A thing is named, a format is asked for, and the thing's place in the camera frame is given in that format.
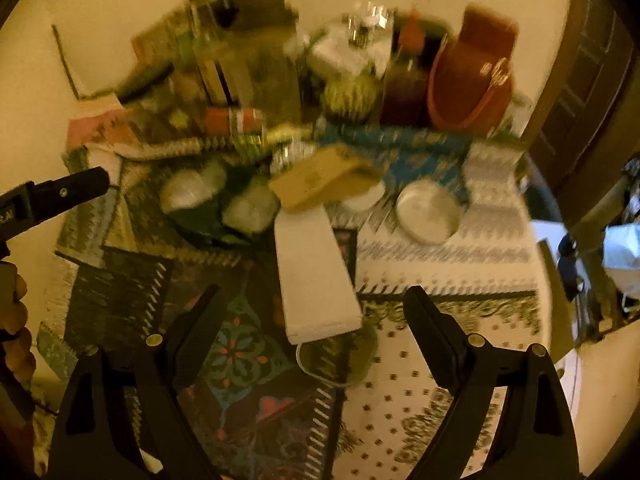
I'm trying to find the orange striped tube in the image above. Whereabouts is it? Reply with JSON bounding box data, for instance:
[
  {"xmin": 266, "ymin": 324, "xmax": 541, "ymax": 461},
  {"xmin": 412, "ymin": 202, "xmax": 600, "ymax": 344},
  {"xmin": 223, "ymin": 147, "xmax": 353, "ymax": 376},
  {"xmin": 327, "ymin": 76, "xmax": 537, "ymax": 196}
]
[{"xmin": 205, "ymin": 106, "xmax": 266, "ymax": 136}]

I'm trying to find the clear glass jar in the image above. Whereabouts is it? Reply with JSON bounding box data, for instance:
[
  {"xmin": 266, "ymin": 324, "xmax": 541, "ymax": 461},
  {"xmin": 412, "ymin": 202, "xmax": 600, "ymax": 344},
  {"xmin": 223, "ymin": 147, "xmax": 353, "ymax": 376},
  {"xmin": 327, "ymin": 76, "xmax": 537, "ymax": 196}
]
[{"xmin": 342, "ymin": 2, "xmax": 396, "ymax": 46}]

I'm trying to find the crumpled foil wrapper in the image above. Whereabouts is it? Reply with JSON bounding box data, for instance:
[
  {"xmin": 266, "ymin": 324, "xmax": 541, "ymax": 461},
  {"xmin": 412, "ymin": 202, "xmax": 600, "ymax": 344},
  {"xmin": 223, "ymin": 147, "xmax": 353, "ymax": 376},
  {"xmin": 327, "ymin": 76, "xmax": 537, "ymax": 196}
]
[{"xmin": 270, "ymin": 142, "xmax": 316, "ymax": 171}]

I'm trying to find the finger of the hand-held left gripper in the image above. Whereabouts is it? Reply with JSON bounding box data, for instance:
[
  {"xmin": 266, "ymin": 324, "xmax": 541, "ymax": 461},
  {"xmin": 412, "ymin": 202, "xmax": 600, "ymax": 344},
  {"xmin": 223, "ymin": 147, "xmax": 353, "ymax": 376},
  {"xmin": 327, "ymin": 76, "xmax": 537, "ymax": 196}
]
[{"xmin": 14, "ymin": 167, "xmax": 111, "ymax": 228}]

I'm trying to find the white tissue packet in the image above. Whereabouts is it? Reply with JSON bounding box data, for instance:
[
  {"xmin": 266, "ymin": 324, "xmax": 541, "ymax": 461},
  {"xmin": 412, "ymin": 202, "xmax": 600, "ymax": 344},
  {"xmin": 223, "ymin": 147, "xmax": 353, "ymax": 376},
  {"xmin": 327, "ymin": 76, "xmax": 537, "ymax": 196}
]
[{"xmin": 307, "ymin": 27, "xmax": 391, "ymax": 78}]

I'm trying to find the large clear plastic container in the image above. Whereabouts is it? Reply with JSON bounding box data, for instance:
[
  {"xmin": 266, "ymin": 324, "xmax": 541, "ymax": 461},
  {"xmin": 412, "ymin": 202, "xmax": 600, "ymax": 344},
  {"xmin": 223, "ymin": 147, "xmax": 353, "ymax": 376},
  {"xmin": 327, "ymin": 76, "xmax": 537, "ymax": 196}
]
[{"xmin": 235, "ymin": 25, "xmax": 301, "ymax": 126}]

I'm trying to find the green printed packet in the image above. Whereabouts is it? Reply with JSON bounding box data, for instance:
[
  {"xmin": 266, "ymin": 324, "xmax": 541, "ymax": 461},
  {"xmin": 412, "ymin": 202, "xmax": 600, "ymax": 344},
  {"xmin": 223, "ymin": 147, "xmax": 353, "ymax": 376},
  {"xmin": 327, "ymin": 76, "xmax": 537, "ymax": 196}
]
[{"xmin": 132, "ymin": 5, "xmax": 201, "ymax": 71}]

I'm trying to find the clear glass bottle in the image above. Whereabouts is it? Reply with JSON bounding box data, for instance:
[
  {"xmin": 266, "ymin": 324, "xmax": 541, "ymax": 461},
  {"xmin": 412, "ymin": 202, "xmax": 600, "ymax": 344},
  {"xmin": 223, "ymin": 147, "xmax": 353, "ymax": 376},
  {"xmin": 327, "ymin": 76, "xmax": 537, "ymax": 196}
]
[{"xmin": 187, "ymin": 0, "xmax": 236, "ymax": 106}]

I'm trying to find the wooden door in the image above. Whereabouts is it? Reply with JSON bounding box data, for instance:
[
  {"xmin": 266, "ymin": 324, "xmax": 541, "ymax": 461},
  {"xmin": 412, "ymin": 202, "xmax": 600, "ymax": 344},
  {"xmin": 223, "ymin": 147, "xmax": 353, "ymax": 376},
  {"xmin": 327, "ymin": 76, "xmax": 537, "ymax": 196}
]
[{"xmin": 520, "ymin": 0, "xmax": 640, "ymax": 201}]

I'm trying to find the red sauce bottle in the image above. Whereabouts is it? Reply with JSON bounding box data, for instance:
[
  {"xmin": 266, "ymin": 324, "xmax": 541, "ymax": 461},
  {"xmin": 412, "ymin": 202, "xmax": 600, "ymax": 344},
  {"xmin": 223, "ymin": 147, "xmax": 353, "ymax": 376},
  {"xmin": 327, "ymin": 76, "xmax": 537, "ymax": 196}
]
[{"xmin": 380, "ymin": 10, "xmax": 431, "ymax": 126}]

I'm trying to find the long white cardboard box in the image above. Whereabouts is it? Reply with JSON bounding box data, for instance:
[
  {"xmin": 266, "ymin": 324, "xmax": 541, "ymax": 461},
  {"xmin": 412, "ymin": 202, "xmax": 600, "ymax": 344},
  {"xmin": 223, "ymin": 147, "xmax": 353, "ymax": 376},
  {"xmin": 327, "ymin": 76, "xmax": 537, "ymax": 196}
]
[{"xmin": 272, "ymin": 207, "xmax": 363, "ymax": 343}]

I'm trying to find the person's left hand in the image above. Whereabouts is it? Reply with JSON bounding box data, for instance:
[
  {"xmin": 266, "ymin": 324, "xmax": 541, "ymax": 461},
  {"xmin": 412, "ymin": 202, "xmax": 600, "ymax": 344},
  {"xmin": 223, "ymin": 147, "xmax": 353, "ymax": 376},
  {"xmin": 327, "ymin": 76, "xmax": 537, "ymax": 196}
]
[{"xmin": 0, "ymin": 275, "xmax": 38, "ymax": 391}]

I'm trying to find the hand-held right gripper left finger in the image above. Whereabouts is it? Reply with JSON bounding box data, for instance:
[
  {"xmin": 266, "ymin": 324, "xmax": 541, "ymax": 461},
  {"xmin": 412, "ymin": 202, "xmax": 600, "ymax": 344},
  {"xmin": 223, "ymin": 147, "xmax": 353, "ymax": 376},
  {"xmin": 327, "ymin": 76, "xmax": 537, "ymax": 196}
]
[{"xmin": 47, "ymin": 284, "xmax": 236, "ymax": 480}]

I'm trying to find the tan cardboard box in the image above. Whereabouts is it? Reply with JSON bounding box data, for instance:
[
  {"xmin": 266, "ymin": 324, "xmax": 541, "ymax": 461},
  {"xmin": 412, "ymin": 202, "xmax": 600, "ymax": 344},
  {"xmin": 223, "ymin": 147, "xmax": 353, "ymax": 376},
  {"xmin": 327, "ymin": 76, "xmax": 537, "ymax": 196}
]
[{"xmin": 267, "ymin": 145, "xmax": 383, "ymax": 211}]

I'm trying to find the white plastic bag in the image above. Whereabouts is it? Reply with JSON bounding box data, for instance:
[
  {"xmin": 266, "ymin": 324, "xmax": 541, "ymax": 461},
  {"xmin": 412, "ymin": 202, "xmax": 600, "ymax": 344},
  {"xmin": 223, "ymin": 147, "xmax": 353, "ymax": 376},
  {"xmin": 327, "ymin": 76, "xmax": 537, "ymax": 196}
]
[{"xmin": 602, "ymin": 222, "xmax": 640, "ymax": 286}]

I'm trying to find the clear glass bowl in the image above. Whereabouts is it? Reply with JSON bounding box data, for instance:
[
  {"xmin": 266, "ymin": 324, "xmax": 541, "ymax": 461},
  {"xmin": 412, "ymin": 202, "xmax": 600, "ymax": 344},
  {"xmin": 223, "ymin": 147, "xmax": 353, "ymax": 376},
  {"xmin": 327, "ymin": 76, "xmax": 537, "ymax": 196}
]
[{"xmin": 295, "ymin": 325, "xmax": 378, "ymax": 388}]

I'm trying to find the small white round lid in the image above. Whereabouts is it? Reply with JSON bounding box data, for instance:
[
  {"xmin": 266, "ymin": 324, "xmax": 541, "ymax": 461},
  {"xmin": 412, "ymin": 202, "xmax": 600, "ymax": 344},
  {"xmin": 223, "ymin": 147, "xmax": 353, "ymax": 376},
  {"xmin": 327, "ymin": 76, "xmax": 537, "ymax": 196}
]
[{"xmin": 342, "ymin": 180, "xmax": 386, "ymax": 213}]

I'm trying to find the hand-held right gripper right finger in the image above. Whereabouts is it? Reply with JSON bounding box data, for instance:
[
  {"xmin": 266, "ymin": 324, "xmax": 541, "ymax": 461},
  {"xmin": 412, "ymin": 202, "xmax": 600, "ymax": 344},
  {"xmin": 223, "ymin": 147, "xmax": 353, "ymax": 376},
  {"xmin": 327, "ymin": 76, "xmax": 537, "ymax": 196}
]
[{"xmin": 402, "ymin": 285, "xmax": 583, "ymax": 480}]

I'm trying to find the patterned tablecloth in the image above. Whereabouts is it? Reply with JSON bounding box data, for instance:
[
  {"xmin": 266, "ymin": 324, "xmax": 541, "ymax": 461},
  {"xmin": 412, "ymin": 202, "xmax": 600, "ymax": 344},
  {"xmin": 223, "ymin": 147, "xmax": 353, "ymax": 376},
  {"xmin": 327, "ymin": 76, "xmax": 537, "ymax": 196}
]
[{"xmin": 37, "ymin": 105, "xmax": 546, "ymax": 480}]

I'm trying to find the yellow scrubber ball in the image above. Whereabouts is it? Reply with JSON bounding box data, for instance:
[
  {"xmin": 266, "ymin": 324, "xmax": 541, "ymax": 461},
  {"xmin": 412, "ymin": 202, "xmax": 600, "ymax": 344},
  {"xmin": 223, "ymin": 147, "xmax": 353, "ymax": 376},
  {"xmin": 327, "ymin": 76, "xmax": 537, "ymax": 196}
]
[{"xmin": 322, "ymin": 72, "xmax": 376, "ymax": 121}]

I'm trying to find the pink cloth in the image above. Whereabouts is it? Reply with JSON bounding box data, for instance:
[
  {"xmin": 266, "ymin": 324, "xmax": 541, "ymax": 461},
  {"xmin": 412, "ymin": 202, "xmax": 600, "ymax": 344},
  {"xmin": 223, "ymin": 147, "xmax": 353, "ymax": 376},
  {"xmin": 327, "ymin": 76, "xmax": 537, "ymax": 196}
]
[{"xmin": 67, "ymin": 110, "xmax": 131, "ymax": 151}]

